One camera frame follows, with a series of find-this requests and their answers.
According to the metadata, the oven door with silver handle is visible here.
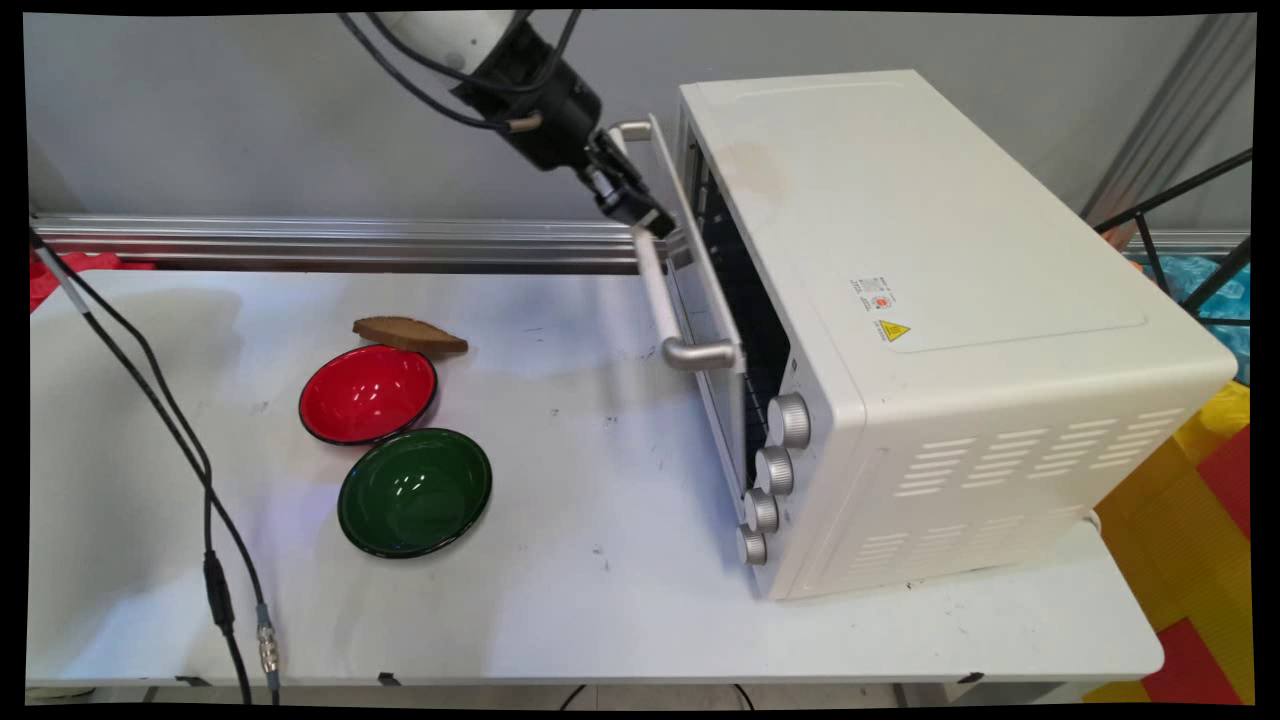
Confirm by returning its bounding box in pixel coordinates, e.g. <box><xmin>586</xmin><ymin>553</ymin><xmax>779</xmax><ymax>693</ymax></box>
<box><xmin>606</xmin><ymin>114</ymin><xmax>753</xmax><ymax>501</ymax></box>

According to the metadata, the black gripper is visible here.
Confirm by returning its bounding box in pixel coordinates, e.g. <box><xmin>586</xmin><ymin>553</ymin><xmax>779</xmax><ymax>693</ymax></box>
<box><xmin>454</xmin><ymin>22</ymin><xmax>677</xmax><ymax>241</ymax></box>

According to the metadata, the red enamel bowl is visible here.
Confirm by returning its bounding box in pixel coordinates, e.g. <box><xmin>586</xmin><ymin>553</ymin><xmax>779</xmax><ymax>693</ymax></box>
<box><xmin>298</xmin><ymin>344</ymin><xmax>439</xmax><ymax>447</ymax></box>

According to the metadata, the red cloth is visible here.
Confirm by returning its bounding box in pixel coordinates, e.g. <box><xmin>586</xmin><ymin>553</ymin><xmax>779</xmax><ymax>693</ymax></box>
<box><xmin>28</xmin><ymin>251</ymin><xmax>157</xmax><ymax>313</ymax></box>

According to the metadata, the thin black cable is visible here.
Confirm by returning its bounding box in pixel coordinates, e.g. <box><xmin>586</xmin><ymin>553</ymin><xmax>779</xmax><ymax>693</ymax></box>
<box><xmin>28</xmin><ymin>240</ymin><xmax>254</xmax><ymax>706</ymax></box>

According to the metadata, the aluminium profile post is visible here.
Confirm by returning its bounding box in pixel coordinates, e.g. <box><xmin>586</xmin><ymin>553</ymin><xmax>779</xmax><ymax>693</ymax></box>
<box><xmin>1083</xmin><ymin>14</ymin><xmax>1257</xmax><ymax>223</ymax></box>

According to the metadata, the yellow red foam floor mat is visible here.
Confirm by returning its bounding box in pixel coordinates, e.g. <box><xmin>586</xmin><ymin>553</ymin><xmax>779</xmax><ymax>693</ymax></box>
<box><xmin>1080</xmin><ymin>384</ymin><xmax>1255</xmax><ymax>706</ymax></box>

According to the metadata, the brown bread slice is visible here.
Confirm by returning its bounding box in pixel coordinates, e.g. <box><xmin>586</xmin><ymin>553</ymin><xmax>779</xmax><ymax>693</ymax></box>
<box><xmin>351</xmin><ymin>316</ymin><xmax>470</xmax><ymax>355</ymax></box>

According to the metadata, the black cable with connector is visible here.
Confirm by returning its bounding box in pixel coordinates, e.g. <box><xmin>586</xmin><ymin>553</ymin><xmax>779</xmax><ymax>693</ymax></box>
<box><xmin>28</xmin><ymin>228</ymin><xmax>283</xmax><ymax>706</ymax></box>

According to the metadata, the blue plastic bag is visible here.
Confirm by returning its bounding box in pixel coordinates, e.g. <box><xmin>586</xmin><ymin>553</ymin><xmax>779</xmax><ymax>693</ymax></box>
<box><xmin>1128</xmin><ymin>254</ymin><xmax>1253</xmax><ymax>389</ymax></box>

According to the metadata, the green enamel bowl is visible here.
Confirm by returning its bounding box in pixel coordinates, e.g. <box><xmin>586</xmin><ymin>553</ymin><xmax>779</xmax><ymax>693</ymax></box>
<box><xmin>337</xmin><ymin>427</ymin><xmax>494</xmax><ymax>560</ymax></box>

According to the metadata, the aluminium profile rail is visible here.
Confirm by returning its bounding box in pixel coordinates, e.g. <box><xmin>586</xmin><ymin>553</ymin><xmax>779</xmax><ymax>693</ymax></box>
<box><xmin>28</xmin><ymin>213</ymin><xmax>669</xmax><ymax>275</ymax></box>

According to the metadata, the white toaster oven body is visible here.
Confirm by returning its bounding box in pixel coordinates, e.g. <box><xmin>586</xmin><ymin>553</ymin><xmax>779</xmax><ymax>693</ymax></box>
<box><xmin>676</xmin><ymin>69</ymin><xmax>1240</xmax><ymax>602</ymax></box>

